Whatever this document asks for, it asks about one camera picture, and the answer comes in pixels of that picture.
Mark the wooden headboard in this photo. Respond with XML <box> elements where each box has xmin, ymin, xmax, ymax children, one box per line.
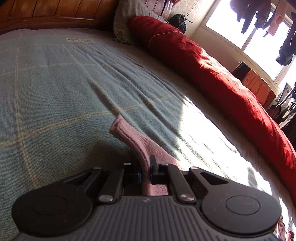
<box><xmin>1</xmin><ymin>0</ymin><xmax>118</xmax><ymax>34</ymax></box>

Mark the orange hanging cloth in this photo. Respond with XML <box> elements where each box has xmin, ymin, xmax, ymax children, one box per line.
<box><xmin>231</xmin><ymin>61</ymin><xmax>276</xmax><ymax>110</ymax></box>

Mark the grey pillow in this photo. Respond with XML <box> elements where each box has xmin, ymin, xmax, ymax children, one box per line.
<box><xmin>112</xmin><ymin>0</ymin><xmax>170</xmax><ymax>45</ymax></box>

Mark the metal clothes rack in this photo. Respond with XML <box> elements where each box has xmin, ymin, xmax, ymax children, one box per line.
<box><xmin>267</xmin><ymin>83</ymin><xmax>295</xmax><ymax>119</ymax></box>

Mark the black jacket with patch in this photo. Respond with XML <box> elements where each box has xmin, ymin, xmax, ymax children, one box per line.
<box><xmin>275</xmin><ymin>93</ymin><xmax>295</xmax><ymax>149</ymax></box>

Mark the red duvet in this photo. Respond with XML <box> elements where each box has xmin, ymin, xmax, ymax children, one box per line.
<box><xmin>129</xmin><ymin>15</ymin><xmax>296</xmax><ymax>202</ymax></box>

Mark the green plaid bed blanket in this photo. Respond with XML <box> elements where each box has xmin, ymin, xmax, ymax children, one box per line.
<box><xmin>1</xmin><ymin>29</ymin><xmax>295</xmax><ymax>240</ymax></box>

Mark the black bag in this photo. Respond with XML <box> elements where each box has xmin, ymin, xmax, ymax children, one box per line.
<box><xmin>168</xmin><ymin>14</ymin><xmax>193</xmax><ymax>34</ymax></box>

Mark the pink and white sweater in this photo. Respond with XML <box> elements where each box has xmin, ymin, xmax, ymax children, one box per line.
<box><xmin>109</xmin><ymin>115</ymin><xmax>181</xmax><ymax>196</ymax></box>

